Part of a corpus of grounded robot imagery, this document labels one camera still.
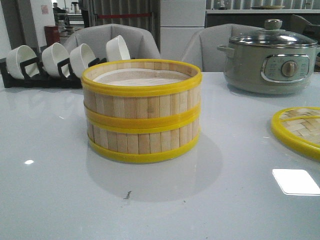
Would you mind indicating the bamboo steamer drawer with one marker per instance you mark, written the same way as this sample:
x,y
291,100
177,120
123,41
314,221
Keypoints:
x,y
142,106
143,148

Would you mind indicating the woven bamboo steamer lid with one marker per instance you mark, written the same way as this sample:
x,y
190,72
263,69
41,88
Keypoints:
x,y
299,129

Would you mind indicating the grey chair left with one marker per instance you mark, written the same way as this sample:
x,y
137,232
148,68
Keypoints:
x,y
139,42

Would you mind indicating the grey chair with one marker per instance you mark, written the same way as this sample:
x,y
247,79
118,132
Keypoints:
x,y
202,51
139,42

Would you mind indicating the grey chair right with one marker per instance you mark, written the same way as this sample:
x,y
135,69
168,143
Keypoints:
x,y
202,51

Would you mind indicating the white bowl right end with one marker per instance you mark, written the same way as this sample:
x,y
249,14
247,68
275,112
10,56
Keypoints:
x,y
117,50

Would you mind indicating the grey vertical curtain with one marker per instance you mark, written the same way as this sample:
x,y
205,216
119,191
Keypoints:
x,y
121,7

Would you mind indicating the white cabinet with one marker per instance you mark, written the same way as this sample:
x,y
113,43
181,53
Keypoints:
x,y
179,20

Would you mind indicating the white bowl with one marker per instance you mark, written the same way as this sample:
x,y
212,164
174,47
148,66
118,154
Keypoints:
x,y
51,56
81,58
17,56

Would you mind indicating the green electric cooking pot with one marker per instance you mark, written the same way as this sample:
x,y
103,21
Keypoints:
x,y
269,70

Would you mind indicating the red barrier belt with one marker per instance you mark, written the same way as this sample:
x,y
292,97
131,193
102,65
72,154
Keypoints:
x,y
124,16

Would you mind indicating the black bowl rack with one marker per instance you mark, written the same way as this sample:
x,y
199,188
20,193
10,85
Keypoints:
x,y
66,79

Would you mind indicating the red fire extinguisher box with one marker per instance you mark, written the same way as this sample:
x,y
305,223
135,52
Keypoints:
x,y
51,34

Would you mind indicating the glass pot lid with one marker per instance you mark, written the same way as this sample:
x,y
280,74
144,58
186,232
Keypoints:
x,y
272,35

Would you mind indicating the dark counter with shelf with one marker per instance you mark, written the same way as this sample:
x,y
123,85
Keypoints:
x,y
257,17

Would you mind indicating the white bowl far left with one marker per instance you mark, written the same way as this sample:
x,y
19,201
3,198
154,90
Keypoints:
x,y
17,56

